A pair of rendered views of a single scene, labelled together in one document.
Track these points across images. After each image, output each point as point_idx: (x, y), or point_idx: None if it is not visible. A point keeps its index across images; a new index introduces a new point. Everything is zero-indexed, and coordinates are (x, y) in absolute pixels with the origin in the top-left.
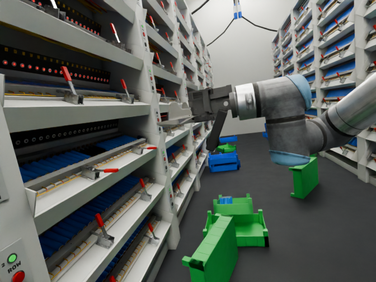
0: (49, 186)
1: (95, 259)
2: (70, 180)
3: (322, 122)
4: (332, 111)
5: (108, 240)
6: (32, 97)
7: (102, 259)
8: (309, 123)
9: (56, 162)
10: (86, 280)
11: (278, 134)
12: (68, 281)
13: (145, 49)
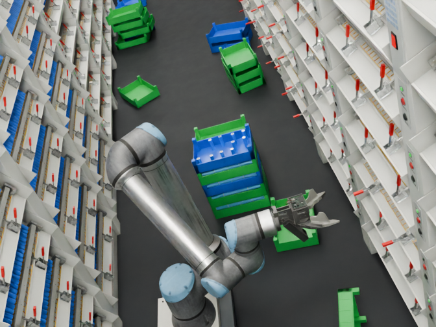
0: (370, 168)
1: (375, 218)
2: (372, 177)
3: (223, 260)
4: (215, 255)
5: (375, 223)
6: (364, 130)
7: (373, 221)
8: (231, 254)
9: None
10: (366, 211)
11: None
12: (371, 204)
13: (413, 183)
